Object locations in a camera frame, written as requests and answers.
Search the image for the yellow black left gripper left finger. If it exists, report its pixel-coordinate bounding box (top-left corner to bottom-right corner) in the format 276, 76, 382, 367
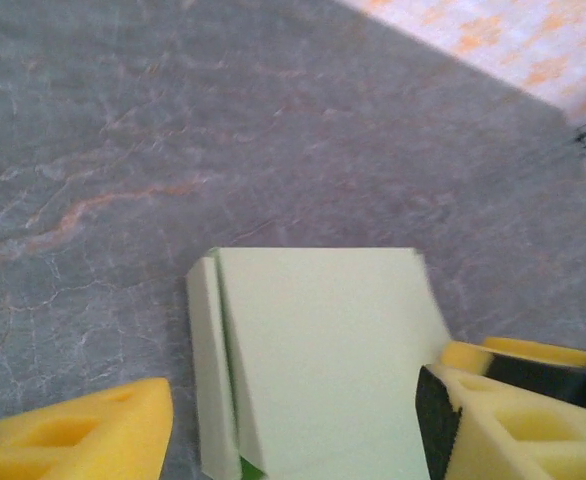
0, 377, 174, 480

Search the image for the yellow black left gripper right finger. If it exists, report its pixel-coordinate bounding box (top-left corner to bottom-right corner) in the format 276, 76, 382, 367
414, 362, 586, 480

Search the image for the light green paper box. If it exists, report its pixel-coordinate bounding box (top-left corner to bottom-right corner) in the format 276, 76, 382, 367
186, 246, 454, 480

